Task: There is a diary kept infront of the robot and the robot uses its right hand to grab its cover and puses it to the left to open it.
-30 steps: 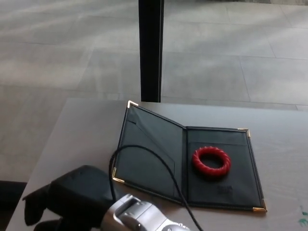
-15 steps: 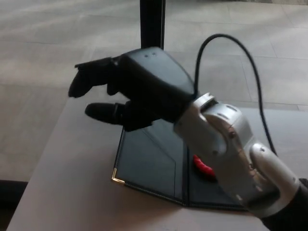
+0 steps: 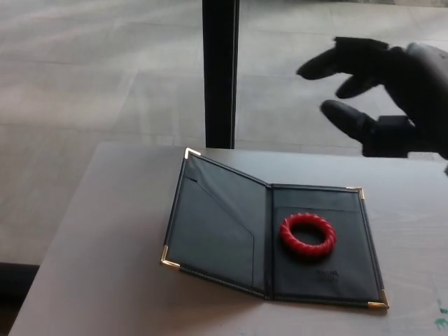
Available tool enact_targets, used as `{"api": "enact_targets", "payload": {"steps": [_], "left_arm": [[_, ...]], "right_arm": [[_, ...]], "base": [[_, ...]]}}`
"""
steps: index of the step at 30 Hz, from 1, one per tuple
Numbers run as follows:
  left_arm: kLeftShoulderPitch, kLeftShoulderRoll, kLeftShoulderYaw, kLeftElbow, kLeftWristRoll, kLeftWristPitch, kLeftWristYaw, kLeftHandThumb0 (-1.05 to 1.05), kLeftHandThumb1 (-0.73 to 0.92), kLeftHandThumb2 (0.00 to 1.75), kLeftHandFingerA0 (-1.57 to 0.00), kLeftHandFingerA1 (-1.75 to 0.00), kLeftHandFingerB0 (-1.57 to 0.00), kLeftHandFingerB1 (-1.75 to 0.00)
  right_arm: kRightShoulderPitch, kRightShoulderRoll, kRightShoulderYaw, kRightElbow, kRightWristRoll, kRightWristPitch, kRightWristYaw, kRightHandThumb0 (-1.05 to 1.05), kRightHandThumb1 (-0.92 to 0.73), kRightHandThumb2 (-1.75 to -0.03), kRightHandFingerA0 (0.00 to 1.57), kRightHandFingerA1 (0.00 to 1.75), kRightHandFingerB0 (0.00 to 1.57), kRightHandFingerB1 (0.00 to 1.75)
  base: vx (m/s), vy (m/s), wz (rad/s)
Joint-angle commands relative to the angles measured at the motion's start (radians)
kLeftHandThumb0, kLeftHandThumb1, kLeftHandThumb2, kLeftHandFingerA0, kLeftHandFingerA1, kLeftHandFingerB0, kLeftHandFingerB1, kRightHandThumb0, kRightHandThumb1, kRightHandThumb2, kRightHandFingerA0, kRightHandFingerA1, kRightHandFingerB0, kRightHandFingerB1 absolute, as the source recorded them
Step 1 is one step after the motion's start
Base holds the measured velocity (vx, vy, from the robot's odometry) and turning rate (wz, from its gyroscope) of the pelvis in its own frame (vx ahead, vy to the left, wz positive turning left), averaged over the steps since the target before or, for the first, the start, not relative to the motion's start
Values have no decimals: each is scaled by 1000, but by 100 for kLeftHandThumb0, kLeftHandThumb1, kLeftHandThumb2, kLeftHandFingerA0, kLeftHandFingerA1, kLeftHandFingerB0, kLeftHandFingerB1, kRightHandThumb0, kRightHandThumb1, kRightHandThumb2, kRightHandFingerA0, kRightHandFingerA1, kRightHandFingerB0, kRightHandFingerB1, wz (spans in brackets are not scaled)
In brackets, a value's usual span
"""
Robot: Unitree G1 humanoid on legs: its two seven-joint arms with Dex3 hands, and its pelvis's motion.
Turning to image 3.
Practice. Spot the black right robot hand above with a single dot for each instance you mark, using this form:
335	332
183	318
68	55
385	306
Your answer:
413	94

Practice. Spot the black USC diary folder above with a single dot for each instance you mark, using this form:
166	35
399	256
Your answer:
224	231

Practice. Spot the dark low object beside table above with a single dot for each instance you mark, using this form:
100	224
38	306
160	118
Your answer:
15	280

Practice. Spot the black vertical window frame post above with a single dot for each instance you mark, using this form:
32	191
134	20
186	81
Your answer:
220	73

